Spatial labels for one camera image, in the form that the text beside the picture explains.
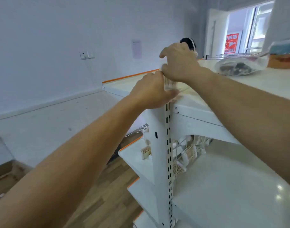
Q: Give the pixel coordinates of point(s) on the person's right hand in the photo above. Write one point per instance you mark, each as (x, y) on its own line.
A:
(180, 61)

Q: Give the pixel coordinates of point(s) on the person's left hand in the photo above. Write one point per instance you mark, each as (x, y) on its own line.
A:
(149, 92)

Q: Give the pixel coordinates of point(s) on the cotton swab container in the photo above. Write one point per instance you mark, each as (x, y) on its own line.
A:
(170, 84)

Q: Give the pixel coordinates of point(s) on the white shelf board orange rim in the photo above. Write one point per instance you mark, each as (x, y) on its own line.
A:
(254, 83)
(145, 222)
(142, 194)

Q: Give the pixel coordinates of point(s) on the person's right forearm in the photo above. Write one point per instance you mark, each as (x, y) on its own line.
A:
(249, 116)

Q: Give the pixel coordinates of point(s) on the person's left forearm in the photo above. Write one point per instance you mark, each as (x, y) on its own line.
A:
(64, 168)

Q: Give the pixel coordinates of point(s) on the orange and blue box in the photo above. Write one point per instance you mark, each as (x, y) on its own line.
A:
(284, 56)

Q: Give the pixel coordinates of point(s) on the brown cardboard box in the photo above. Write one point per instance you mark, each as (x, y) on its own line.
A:
(7, 175)

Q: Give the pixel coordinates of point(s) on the white paper notice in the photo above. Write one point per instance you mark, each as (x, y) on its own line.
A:
(137, 49)

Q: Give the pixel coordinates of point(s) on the white door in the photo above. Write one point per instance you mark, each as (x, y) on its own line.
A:
(216, 30)

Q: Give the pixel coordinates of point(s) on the red poster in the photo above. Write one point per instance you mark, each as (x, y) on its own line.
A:
(231, 43)

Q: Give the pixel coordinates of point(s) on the clear plastic bag dark items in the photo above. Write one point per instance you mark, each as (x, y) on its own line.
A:
(240, 66)

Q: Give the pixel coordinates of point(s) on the white slotted end post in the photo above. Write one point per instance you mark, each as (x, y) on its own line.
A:
(160, 144)

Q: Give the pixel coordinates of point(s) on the white wall switch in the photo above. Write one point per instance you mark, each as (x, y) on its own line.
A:
(90, 55)

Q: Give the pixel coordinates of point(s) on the white wall socket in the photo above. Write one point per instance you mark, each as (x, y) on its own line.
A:
(82, 55)

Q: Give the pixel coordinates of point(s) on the window with white frame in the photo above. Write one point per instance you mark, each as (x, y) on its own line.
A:
(259, 26)

